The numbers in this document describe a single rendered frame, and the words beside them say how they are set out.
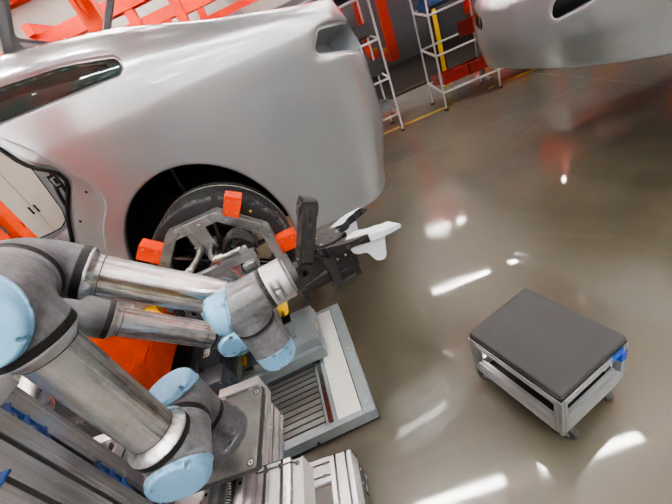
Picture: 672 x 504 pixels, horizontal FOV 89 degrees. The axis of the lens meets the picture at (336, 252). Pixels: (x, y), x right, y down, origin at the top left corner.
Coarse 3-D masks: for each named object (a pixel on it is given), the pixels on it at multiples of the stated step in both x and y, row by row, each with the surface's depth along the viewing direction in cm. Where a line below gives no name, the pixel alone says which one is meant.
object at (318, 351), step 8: (320, 328) 213; (320, 336) 198; (320, 344) 196; (248, 352) 213; (304, 352) 195; (312, 352) 190; (320, 352) 192; (248, 360) 207; (296, 360) 191; (304, 360) 192; (312, 360) 193; (248, 368) 197; (288, 368) 192; (296, 368) 193; (248, 376) 195; (264, 376) 191; (272, 376) 192; (280, 376) 194
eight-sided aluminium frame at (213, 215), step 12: (204, 216) 140; (216, 216) 140; (228, 216) 142; (240, 216) 147; (180, 228) 140; (192, 228) 141; (252, 228) 146; (264, 228) 147; (168, 240) 141; (276, 240) 153; (168, 252) 143; (276, 252) 154; (168, 264) 146
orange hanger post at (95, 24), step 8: (72, 0) 280; (80, 0) 281; (88, 0) 282; (80, 8) 283; (88, 8) 284; (96, 8) 287; (80, 16) 285; (96, 16) 287; (88, 24) 289; (96, 24) 290
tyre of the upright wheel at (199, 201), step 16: (192, 192) 156; (208, 192) 150; (224, 192) 151; (176, 208) 145; (192, 208) 145; (208, 208) 147; (256, 208) 151; (272, 208) 160; (160, 224) 146; (176, 224) 147; (272, 224) 156; (288, 224) 174; (160, 240) 149; (288, 256) 166
